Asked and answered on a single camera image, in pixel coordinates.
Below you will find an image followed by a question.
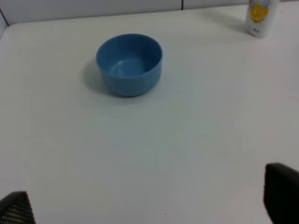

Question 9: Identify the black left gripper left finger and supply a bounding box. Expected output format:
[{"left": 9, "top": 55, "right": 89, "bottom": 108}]
[{"left": 0, "top": 191, "right": 36, "bottom": 224}]

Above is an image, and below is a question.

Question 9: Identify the white bottle blue cap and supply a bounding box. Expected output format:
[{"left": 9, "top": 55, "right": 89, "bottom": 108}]
[{"left": 245, "top": 0, "right": 280, "bottom": 38}]

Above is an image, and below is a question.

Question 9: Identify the blue plastic bowl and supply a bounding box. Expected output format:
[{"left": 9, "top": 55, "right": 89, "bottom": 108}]
[{"left": 96, "top": 34, "right": 163, "bottom": 97}]

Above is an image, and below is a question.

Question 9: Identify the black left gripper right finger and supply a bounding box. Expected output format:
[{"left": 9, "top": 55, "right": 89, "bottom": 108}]
[{"left": 263, "top": 163, "right": 299, "bottom": 224}]

